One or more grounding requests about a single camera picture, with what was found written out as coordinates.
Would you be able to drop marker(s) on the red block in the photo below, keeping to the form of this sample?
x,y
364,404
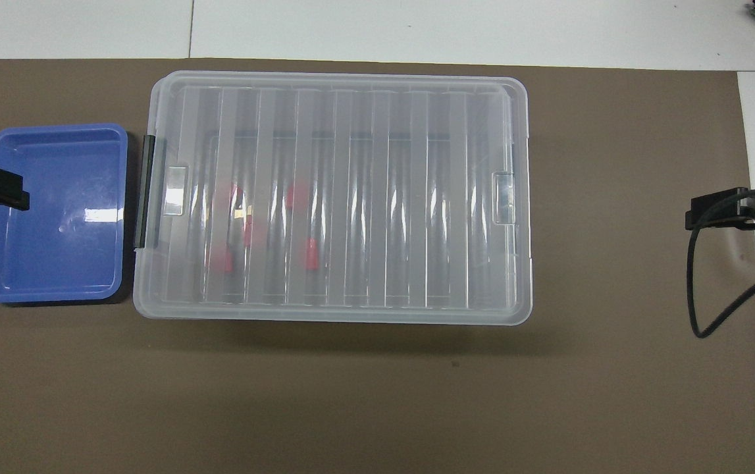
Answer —
x,y
312,255
229,197
248,234
222,261
297,195

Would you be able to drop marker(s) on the clear ribbed box lid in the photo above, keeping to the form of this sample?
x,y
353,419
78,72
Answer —
x,y
377,105

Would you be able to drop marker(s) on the blue plastic tray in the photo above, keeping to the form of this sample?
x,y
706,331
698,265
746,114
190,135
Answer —
x,y
54,263

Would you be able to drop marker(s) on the clear plastic storage box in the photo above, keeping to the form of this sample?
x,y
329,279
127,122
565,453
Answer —
x,y
143,296

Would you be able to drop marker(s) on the brown table mat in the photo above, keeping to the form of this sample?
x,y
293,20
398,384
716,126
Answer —
x,y
377,395

